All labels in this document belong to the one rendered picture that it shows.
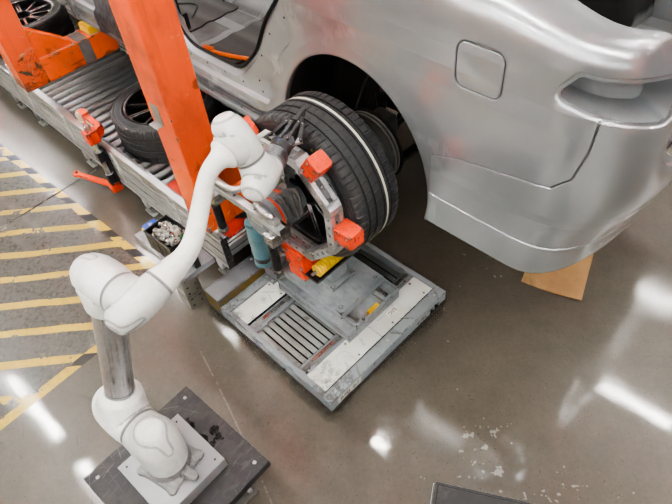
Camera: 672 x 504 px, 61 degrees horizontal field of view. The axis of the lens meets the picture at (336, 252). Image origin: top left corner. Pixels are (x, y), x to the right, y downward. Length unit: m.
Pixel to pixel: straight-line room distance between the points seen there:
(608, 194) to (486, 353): 1.20
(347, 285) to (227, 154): 1.21
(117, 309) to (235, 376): 1.23
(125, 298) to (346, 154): 0.90
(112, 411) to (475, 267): 1.93
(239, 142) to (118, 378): 0.88
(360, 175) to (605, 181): 0.80
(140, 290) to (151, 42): 0.91
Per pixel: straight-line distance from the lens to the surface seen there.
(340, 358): 2.70
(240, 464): 2.30
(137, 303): 1.68
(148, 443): 2.05
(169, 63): 2.23
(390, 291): 2.82
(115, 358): 1.99
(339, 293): 2.73
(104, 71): 4.82
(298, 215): 2.01
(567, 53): 1.63
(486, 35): 1.73
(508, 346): 2.87
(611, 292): 3.19
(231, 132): 1.74
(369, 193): 2.10
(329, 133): 2.07
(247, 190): 1.80
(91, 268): 1.79
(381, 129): 2.36
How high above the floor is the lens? 2.38
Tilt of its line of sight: 48 degrees down
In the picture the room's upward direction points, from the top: 7 degrees counter-clockwise
